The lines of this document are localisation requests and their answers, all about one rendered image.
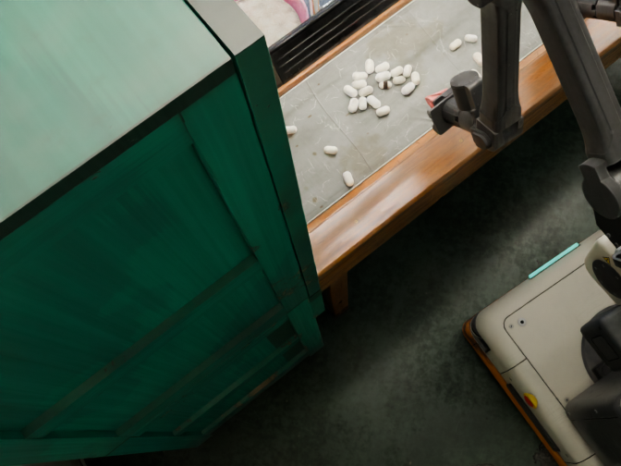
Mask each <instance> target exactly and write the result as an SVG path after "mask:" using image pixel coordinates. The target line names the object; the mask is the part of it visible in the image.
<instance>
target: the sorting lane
mask: <svg viewBox="0 0 621 466"><path fill-rule="evenodd" d="M467 34H471V35H476V36H477V38H478V40H477V41H476V42H475V43H472V42H466V41H465V36H466V35H467ZM456 39H459V40H460V41H461V45H460V46H459V47H458V48H457V49H456V50H451V49H450V48H449V45H450V43H452V42H453V41H454V40H456ZM541 45H543V43H542V39H541V37H540V35H539V33H538V31H537V29H536V27H535V24H534V22H533V20H532V17H531V15H530V12H529V11H528V9H527V8H526V6H525V5H524V3H523V1H522V7H521V23H520V50H519V62H520V61H522V60H523V59H524V58H525V57H527V56H528V55H530V54H531V53H532V52H534V51H535V50H536V49H538V48H539V47H540V46H541ZM477 52H478V53H481V9H480V8H477V7H475V6H473V5H472V4H471V3H470V2H469V1H468V0H413V1H411V2H410V3H409V4H407V5H406V6H404V7H403V8H401V9H400V10H399V11H397V12H396V13H395V14H394V15H393V16H391V17H390V18H388V19H387V20H386V21H384V22H383V23H381V24H380V25H379V26H377V27H376V28H375V29H373V30H372V31H370V32H369V33H367V34H366V35H365V36H363V37H362V38H361V39H359V40H358V41H356V42H355V43H353V44H352V45H351V46H349V47H348V48H347V49H346V50H345V51H343V52H342V53H341V54H339V55H337V56H336V57H335V58H333V59H332V60H331V61H329V62H328V63H327V64H325V65H324V66H322V67H321V68H319V69H318V70H317V71H315V72H314V73H312V74H311V75H310V76H308V77H307V78H306V79H305V80H303V81H302V82H301V83H299V84H298V85H297V86H295V87H294V88H292V89H291V90H290V91H288V92H287V93H285V94H284V95H283V96H281V97H280V103H281V106H282V111H283V116H284V120H285V124H286V127H290V126H295V127H296V128H297V132H296V133H290V134H287V137H288V140H289V145H290V150H291V153H292V158H293V162H294V167H295V171H296V175H297V180H298V187H299V192H300V197H301V201H302V207H303V211H304V215H305V218H306V222H307V224H309V223H310V222H311V221H312V220H314V219H315V218H316V217H318V216H319V215H321V214H322V213H323V212H325V211H326V210H327V209H328V208H330V207H331V206H332V205H334V204H335V203H336V202H338V201H339V200H341V199H342V198H343V197H344V196H346V195H347V194H348V193H350V192H351V191H352V190H354V189H355V188H356V187H357V186H358V185H359V184H361V183H362V182H363V181H365V180H366V179H367V178H369V177H370V176H372V175H373V174H374V173H375V172H377V171H378V170H379V169H381V168H382V167H383V166H385V165H386V164H387V163H389V162H390V161H391V160H393V159H394V158H395V157H397V156H398V155H399V154H401V153H402V152H403V151H405V150H406V149H407V148H408V147H409V146H410V145H412V144H413V143H414V142H416V141H417V140H418V139H420V138H421V137H422V136H424V135H425V134H426V133H428V132H429V131H430V130H432V125H433V123H432V119H431V118H429V116H428V114H427V110H428V109H429V110H431V107H430V106H429V105H428V104H427V103H426V100H425V97H426V96H428V95H431V94H434V93H437V92H439V91H441V90H444V89H449V88H450V87H451V86H450V80H451V79H452V78H453V77H454V76H455V75H456V74H458V73H461V72H463V71H467V70H472V69H476V70H477V71H478V72H479V73H480V74H481V78H482V66H479V65H478V64H477V63H476V62H475V61H474V59H473V55H474V54H475V53H477ZM368 59H371V60H372V61H373V63H374V71H373V72H372V73H371V74H368V73H367V72H366V70H365V62H366V60H368ZM383 62H387V63H388V64H389V68H388V69H387V70H386V71H389V72H391V70H392V69H394V68H396V67H398V66H401V67H402V68H403V71H404V68H405V66H406V65H411V66H412V69H411V72H410V76H409V77H407V78H406V81H405V82H404V83H401V84H394V83H393V78H394V77H392V76H391V77H390V79H389V80H385V81H390V82H391V83H392V87H391V88H389V89H381V88H380V87H379V83H380V82H378V81H377V80H376V79H375V77H376V75H377V74H378V73H376V71H375V68H376V67H377V66H378V65H380V64H382V63H383ZM414 71H416V72H418V73H419V75H420V84H419V85H415V88H414V90H413V91H412V92H411V93H409V94H408V95H404V94H402V92H401V90H402V88H403V87H404V86H405V85H407V84H408V83H409V82H412V79H411V74H412V72H414ZM354 72H366V73H367V75H368V78H367V79H366V80H365V81H366V82H367V86H372V88H373V92H372V93H371V94H369V95H367V96H364V97H365V98H366V99H367V98H368V96H370V95H373V96H374V97H375V98H376V99H378V100H379V101H380V102H381V106H380V107H379V108H381V107H383V106H389V107H390V112H389V114H386V115H383V116H377V114H376V111H377V109H378V108H374V107H372V106H371V105H370V104H368V102H367V108H366V109H365V110H360V109H359V106H358V108H357V111H356V112H354V113H351V112H349V110H348V106H349V103H350V100H351V99H352V98H357V99H359V98H360V97H361V96H360V95H359V90H360V89H357V92H358V94H357V96H356V97H350V96H348V95H347V94H346V93H344V87H345V86H346V85H349V86H351V83H352V82H353V81H354V80H353V78H352V75H353V73H354ZM326 146H334V147H336V148H337V150H338V151H337V153H336V154H330V153H325V152H324V147H326ZM347 171H348V172H350V173H351V176H352V177H353V180H354V184H353V185H352V186H350V187H349V186H347V185H346V183H345V181H344V179H343V174H344V173H345V172H347Z"/></svg>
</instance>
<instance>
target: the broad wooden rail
mask: <svg viewBox="0 0 621 466"><path fill-rule="evenodd" d="M584 21H585V23H586V25H587V28H588V30H589V33H590V35H591V38H592V40H593V43H594V45H595V47H596V50H597V52H598V55H599V57H600V58H601V61H602V63H603V67H604V69H606V68H608V67H609V66H611V65H612V64H613V63H614V62H615V61H616V60H617V59H618V58H620V57H621V27H616V22H613V21H607V20H601V19H595V18H585V19H584ZM518 99H519V103H520V105H521V115H522V116H523V117H524V123H523V132H522V133H521V134H519V135H518V136H516V137H515V138H514V139H513V140H511V141H509V142H508V143H506V144H505V145H503V146H502V147H500V148H499V149H497V150H496V151H494V152H491V151H489V150H487V149H486V150H483V149H481V148H479V147H477V146H476V143H474V141H473V139H472V136H471V133H470V132H468V131H466V130H464V129H461V128H458V127H456V126H453V127H452V128H451V129H449V130H448V131H446V132H445V133H444V134H442V135H439V134H437V133H436V132H435V131H434V130H433V129H432V130H430V131H429V132H428V133H426V134H425V135H424V136H422V137H421V138H420V139H418V140H417V141H416V142H414V143H413V144H412V145H410V146H409V147H408V148H407V149H406V150H405V151H403V152H402V153H401V154H399V155H398V156H397V157H395V158H394V159H393V160H391V161H390V162H389V163H387V164H386V165H385V166H383V167H382V168H381V169H379V170H378V171H377V172H375V173H374V174H373V175H372V176H370V177H369V178H367V179H366V180H365V181H363V182H362V183H361V184H359V185H358V186H357V187H356V188H355V189H354V190H352V191H351V192H350V193H348V194H347V195H346V196H344V197H343V198H342V199H341V200H339V201H338V202H336V203H335V204H334V205H332V206H331V207H330V208H328V209H327V210H326V211H325V212H323V213H322V214H321V215H319V216H318V217H316V218H315V219H314V220H312V221H311V222H310V223H309V224H307V227H308V230H309V235H310V243H311V247H312V252H313V258H314V262H315V265H316V269H317V273H318V279H319V284H320V289H321V291H324V290H325V289H326V288H328V287H329V286H330V285H332V284H333V283H334V282H335V281H336V280H337V279H338V278H340V277H341V276H342V275H344V274H345V273H346V272H348V271H349V270H350V269H351V268H353V267H354V266H355V265H356V264H358V263H359V262H361V261H362V260H363V259H364V258H366V257H367V256H368V255H369V254H371V253H372V252H373V251H375V250H376V249H377V248H379V247H380V246H381V245H382V244H384V243H385V242H386V241H388V240H389V239H390V238H392V237H393V236H394V235H395V234H396V233H397V232H398V231H400V230H401V229H402V228H403V227H405V226H406V225H408V224H409V223H410V222H411V221H413V220H414V219H415V218H416V217H418V216H419V215H421V214H422V213H423V212H424V211H426V210H427V209H428V208H429V207H431V206H432V205H433V204H435V203H436V202H437V201H438V200H439V199H440V198H442V197H443V196H445V195H446V194H447V193H448V192H449V191H450V190H452V189H453V188H454V187H456V186H457V185H458V184H460V183H461V182H462V181H463V180H465V179H466V178H467V177H469V176H470V175H471V174H473V173H474V172H475V171H476V170H478V169H479V168H480V167H481V166H483V165H484V164H486V163H487V162H488V161H489V160H491V159H492V158H493V157H494V156H496V155H497V154H498V153H500V152H501V151H502V150H504V148H505V147H506V146H508V145H509V144H510V143H512V142H513V141H514V140H516V139H517V138H518V137H519V136H521V135H522V134H523V133H525V132H526V131H527V130H528V129H530V128H531V127H533V126H534V125H535V124H536V123H538V122H539V121H540V120H541V119H543V118H544V117H546V116H547V115H548V114H549V113H551V112H552V111H553V110H554V109H555V108H556V107H557V106H559V105H560V104H561V103H563V102H564V101H565V100H566V99H567V98H566V94H565V92H564V90H563V87H562V85H561V83H560V80H559V78H558V77H557V75H556V72H555V70H554V67H553V64H552V62H551V60H550V58H549V56H548V54H547V52H546V49H545V47H544V45H541V46H540V47H539V48H538V49H536V50H535V51H534V52H532V53H531V54H530V55H528V56H527V57H525V58H524V59H523V60H522V61H520V62H519V77H518Z"/></svg>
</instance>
